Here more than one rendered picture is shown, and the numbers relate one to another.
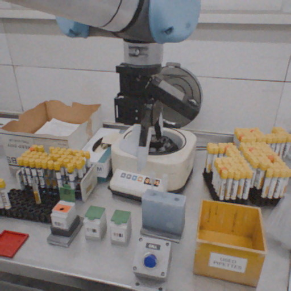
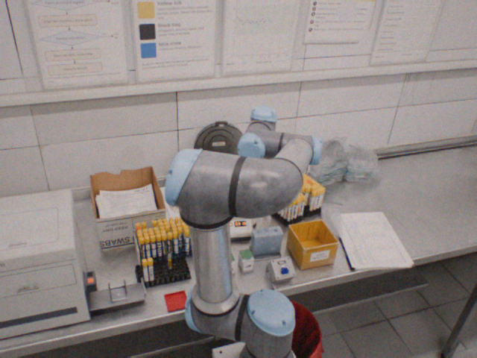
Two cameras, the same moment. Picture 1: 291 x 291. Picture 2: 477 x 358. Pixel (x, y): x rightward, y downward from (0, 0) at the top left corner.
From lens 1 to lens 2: 0.98 m
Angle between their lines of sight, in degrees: 29
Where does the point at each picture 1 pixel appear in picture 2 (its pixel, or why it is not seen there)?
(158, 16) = (317, 159)
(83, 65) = (124, 131)
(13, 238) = (176, 297)
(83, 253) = not seen: hidden behind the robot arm
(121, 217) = (247, 254)
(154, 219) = (262, 247)
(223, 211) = (302, 228)
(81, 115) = (131, 180)
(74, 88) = (114, 154)
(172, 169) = not seen: hidden behind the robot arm
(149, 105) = not seen: hidden behind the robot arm
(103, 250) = (241, 280)
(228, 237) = (305, 243)
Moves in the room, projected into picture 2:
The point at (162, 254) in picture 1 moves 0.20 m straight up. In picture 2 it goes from (288, 265) to (296, 216)
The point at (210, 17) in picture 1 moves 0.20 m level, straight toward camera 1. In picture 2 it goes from (244, 82) to (264, 103)
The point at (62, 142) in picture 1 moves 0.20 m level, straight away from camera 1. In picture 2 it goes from (159, 214) to (124, 191)
